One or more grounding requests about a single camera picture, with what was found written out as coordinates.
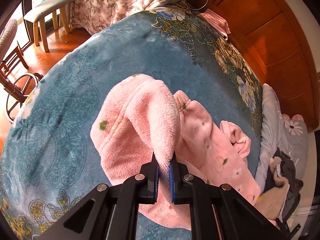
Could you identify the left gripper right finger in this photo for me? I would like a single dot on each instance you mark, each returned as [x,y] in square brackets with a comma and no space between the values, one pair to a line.
[217,212]

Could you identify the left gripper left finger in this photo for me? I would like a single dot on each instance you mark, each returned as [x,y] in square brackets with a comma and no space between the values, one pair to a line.
[109,212]

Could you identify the pink fleece garment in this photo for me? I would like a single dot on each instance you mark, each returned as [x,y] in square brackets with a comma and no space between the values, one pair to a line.
[142,119]

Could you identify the dark and beige clothes pile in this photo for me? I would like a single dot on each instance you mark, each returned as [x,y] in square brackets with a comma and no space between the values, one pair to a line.
[281,194]

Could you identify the blue floral plush blanket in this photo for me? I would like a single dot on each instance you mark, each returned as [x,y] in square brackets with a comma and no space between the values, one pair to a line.
[49,162]

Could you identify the light blue daisy duvet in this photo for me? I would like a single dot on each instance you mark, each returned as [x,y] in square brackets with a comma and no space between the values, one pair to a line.
[279,131]

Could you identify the wooden rocking chair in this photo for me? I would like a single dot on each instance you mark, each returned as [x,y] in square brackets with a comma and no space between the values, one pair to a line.
[16,87]

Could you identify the pink striped cloth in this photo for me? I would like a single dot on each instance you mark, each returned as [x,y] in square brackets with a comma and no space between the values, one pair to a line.
[217,22]

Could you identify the wooden headboard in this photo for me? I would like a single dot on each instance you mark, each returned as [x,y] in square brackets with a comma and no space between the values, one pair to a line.
[270,38]

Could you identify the floral quilt on side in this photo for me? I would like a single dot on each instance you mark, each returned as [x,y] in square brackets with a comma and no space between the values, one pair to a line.
[95,15]

